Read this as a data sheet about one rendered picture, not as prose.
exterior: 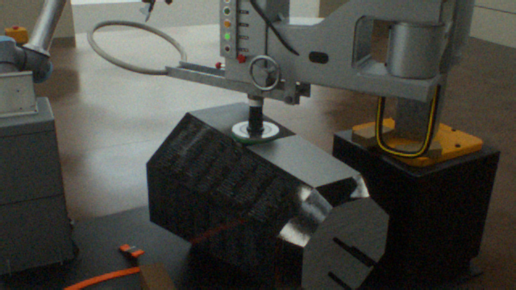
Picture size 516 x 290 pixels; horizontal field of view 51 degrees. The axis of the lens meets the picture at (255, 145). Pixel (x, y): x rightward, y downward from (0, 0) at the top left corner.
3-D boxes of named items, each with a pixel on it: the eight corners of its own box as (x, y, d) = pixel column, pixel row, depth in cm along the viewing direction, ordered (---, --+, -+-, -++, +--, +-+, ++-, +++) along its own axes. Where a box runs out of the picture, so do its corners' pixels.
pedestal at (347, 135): (397, 219, 350) (413, 112, 320) (484, 273, 298) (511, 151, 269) (316, 247, 318) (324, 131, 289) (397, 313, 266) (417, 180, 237)
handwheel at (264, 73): (289, 89, 222) (291, 52, 216) (279, 95, 214) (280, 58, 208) (257, 83, 228) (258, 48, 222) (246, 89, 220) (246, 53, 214)
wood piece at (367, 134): (377, 132, 278) (378, 123, 276) (393, 138, 271) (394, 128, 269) (351, 141, 267) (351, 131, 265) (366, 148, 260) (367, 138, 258)
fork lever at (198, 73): (313, 94, 236) (314, 84, 234) (294, 107, 221) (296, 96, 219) (185, 68, 266) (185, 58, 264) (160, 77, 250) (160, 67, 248)
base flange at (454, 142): (413, 118, 310) (414, 110, 308) (485, 148, 271) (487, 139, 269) (347, 134, 286) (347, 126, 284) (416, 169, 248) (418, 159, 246)
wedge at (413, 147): (437, 149, 259) (439, 140, 257) (440, 158, 250) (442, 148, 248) (394, 147, 262) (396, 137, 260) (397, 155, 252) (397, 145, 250)
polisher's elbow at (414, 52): (389, 64, 214) (395, 14, 206) (439, 69, 207) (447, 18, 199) (380, 75, 198) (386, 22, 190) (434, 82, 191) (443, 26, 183)
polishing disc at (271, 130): (244, 120, 259) (244, 118, 259) (285, 127, 251) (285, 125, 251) (223, 135, 241) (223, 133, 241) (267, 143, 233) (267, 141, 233)
